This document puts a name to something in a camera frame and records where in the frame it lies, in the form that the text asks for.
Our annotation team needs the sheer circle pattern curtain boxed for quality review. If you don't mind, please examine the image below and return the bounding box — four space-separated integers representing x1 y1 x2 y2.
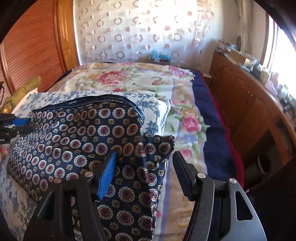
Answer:
73 1 214 68

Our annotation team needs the window with wooden frame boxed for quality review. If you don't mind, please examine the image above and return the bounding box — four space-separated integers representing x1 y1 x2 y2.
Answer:
263 16 295 91

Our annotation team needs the person's left hand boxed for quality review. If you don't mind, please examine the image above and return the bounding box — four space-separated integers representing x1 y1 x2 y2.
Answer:
0 146 8 159

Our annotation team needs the floral bed blanket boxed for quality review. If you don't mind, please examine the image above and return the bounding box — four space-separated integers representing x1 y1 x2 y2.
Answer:
50 62 210 240

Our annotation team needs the navy blue bed cover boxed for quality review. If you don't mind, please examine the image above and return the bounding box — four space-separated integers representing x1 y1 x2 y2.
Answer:
192 70 244 186

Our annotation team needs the beige side window curtain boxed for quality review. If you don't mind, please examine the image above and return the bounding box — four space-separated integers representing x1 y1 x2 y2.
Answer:
235 0 251 51

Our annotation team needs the wooden slatted wardrobe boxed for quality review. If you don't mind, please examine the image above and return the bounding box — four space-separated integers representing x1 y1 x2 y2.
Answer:
1 1 79 98

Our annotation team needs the cardboard box on sideboard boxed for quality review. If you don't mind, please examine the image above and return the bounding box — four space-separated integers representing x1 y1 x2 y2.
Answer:
229 49 251 66

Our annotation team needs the navy patterned silk garment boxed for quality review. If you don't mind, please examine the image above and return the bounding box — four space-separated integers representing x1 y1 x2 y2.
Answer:
6 93 176 241

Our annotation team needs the blue white floral quilt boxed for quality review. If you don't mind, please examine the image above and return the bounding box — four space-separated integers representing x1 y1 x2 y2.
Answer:
0 90 172 241

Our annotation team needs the long wooden sideboard cabinet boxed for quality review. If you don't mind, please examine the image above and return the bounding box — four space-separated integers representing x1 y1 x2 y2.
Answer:
209 51 296 167

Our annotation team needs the teal box by curtain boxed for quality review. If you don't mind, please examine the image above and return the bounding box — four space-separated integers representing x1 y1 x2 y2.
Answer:
149 49 171 65

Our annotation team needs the olive gold embroidered cushion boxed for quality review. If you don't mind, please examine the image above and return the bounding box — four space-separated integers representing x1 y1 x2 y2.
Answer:
1 76 42 114

